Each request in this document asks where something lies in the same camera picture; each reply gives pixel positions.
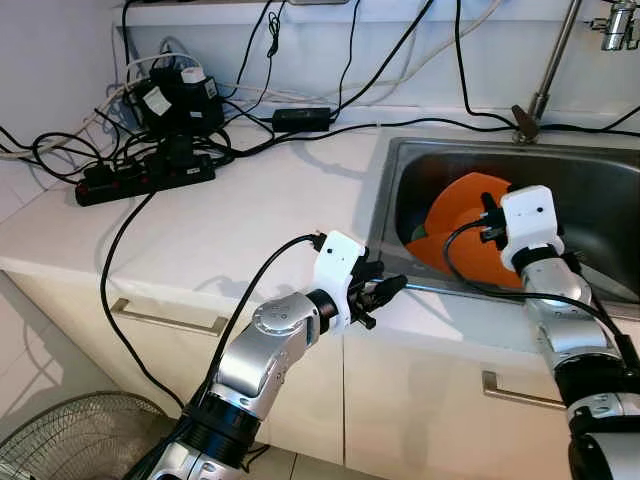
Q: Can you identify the brass drawer handle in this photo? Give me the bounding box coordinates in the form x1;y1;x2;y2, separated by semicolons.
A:
110;297;236;336
482;370;571;413

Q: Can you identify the orange plastic plate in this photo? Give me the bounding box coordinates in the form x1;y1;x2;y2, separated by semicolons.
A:
404;228;526;293

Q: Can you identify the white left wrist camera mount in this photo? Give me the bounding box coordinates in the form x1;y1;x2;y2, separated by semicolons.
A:
313;230;367;331

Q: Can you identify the small black power brick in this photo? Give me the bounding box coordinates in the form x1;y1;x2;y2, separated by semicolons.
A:
272;107;334;132

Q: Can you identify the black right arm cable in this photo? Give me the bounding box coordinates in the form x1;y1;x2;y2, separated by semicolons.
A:
443;220;640;401

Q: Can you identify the black power strip cord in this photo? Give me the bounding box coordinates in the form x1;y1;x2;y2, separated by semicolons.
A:
98;192;191;413

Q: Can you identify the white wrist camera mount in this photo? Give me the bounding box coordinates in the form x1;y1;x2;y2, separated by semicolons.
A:
313;230;367;331
497;185;566;271

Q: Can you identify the white kitchen cabinet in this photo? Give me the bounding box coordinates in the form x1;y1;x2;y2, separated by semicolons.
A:
0;270;640;480

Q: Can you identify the thin black cable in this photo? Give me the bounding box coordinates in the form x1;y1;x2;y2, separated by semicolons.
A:
340;0;361;111

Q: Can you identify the black power strip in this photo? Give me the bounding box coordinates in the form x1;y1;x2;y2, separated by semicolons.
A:
75;153;217;208

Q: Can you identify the metal grille fan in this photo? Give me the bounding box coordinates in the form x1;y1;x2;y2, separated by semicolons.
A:
0;392;171;480

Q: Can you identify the stainless steel sink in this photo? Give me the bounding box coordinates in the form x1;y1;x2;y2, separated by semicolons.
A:
367;137;640;306

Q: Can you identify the white cable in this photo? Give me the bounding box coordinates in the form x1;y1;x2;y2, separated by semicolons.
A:
100;55;166;111

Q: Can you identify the black labelled power adapter block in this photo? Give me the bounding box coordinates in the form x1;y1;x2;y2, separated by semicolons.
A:
133;68;223;136

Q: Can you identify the chrome gooseneck faucet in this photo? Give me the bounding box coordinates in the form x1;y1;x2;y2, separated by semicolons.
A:
510;0;640;143

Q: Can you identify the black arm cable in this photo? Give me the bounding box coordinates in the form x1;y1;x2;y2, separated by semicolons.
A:
443;220;640;401
185;232;326;426

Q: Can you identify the knotted black cable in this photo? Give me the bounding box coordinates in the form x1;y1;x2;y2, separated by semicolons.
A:
263;0;285;106

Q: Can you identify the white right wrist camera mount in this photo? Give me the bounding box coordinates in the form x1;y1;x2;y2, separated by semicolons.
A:
497;185;566;271

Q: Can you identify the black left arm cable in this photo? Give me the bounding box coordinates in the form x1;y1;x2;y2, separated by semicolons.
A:
185;232;326;426

